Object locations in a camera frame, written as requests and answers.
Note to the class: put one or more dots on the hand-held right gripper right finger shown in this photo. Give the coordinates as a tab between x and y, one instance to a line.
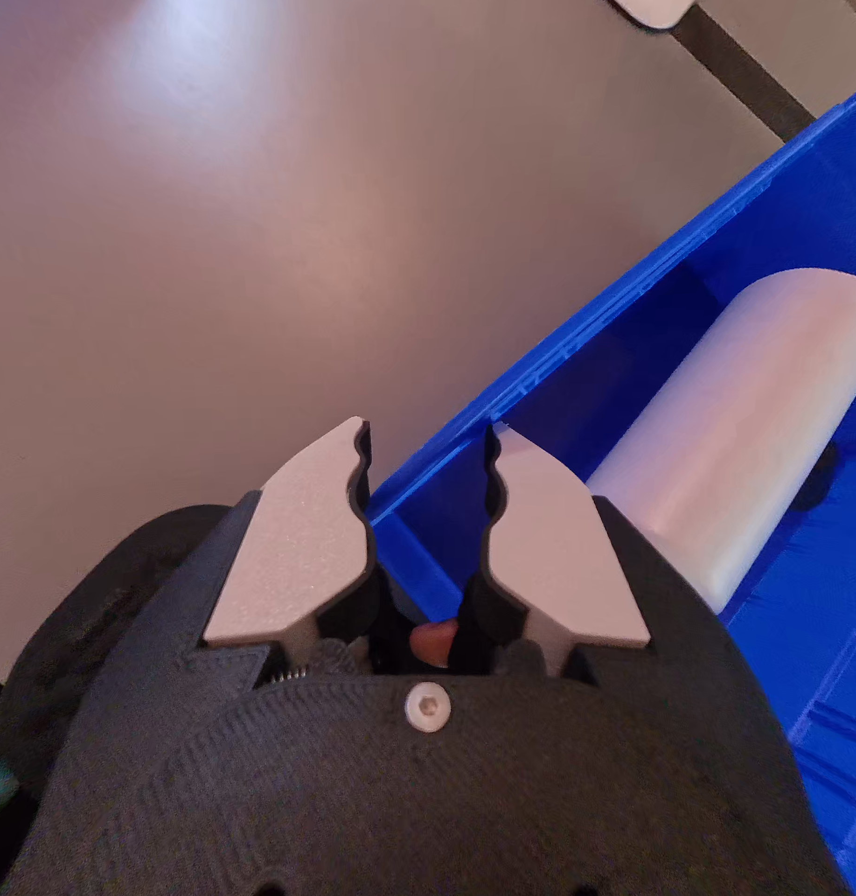
561	567

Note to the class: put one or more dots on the blue plastic bin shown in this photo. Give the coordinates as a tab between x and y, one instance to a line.
610	364

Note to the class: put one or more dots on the wooden instruction board stand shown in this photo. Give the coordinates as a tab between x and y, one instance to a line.
652	10

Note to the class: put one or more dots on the black mesh chair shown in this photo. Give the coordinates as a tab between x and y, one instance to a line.
85	616

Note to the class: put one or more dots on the person's right hand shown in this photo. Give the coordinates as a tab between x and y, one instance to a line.
435	644

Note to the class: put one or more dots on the white plastic bottle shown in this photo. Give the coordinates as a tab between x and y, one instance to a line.
714	434

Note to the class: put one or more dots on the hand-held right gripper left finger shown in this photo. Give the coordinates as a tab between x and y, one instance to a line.
295	560

